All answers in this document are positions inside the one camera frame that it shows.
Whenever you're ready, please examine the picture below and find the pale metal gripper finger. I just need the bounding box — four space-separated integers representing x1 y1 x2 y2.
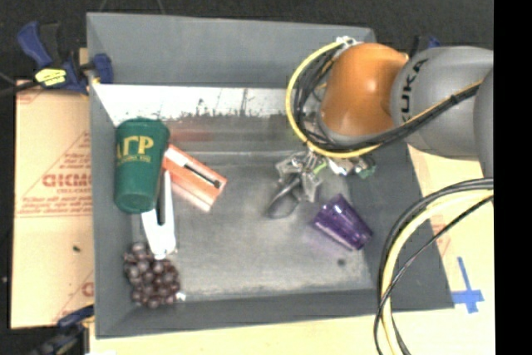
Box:
265 177 297 217
270 187 303 219

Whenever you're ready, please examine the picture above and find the purple clear plastic cup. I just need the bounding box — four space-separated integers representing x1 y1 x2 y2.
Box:
312 193 374 252

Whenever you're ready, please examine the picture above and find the grey metal bin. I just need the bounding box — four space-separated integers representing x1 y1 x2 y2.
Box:
85 12 455 338

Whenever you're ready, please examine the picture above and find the orange and white flat box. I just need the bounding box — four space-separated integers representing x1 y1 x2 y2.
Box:
160 142 229 214

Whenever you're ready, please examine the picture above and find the white stapler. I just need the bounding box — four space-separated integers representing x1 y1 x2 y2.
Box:
140 169 179 259

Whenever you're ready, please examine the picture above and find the green cup with yellow print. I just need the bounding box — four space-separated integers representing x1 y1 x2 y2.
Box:
113 117 171 215

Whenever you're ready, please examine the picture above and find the purple toy grape bunch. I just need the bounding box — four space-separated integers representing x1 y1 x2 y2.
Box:
121 241 187 310

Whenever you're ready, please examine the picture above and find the brown cardboard board, red print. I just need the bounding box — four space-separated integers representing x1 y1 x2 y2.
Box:
9 80 96 330

